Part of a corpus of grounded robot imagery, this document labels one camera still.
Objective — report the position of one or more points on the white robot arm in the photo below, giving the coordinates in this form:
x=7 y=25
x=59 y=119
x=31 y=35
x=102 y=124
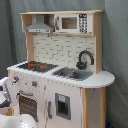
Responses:
x=8 y=100

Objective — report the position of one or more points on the wooden toy kitchen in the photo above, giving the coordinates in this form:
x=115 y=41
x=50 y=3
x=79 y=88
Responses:
x=62 y=49

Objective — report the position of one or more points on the black toy faucet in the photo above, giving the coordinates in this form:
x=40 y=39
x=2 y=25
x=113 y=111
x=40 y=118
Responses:
x=82 y=64

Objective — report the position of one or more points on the grey toy sink basin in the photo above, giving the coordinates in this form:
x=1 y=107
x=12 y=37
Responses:
x=81 y=74

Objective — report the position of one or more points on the black toy stovetop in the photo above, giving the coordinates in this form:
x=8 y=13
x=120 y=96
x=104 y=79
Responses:
x=37 y=66

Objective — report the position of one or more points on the right red stove knob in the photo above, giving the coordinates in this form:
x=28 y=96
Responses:
x=34 y=83

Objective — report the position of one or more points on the white cabinet door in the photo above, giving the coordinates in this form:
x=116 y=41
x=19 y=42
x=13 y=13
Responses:
x=63 y=106

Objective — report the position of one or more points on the toy microwave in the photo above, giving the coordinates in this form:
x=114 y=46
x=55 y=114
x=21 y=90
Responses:
x=73 y=23

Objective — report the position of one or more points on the grey toy range hood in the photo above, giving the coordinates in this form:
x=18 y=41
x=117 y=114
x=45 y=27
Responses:
x=40 y=26

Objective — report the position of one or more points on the toy oven door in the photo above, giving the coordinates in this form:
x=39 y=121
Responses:
x=28 y=104

